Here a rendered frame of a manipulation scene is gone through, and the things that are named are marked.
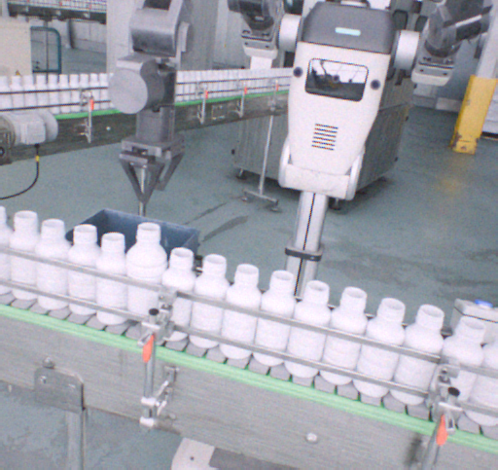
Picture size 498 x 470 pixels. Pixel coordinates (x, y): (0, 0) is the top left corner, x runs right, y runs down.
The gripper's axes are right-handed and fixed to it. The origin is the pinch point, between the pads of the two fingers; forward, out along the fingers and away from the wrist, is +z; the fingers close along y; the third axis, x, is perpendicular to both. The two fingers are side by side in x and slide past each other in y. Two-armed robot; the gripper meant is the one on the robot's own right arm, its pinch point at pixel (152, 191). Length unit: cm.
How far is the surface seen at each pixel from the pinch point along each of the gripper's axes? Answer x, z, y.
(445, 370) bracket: 50, 15, 7
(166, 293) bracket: 6.2, 14.4, 6.2
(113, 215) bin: -36, 34, -56
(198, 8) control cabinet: -223, -15, -647
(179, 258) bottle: 6.6, 9.7, 2.4
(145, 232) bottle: 0.2, 6.5, 2.1
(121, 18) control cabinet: -282, 7, -535
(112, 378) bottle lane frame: -2.9, 35.1, 6.1
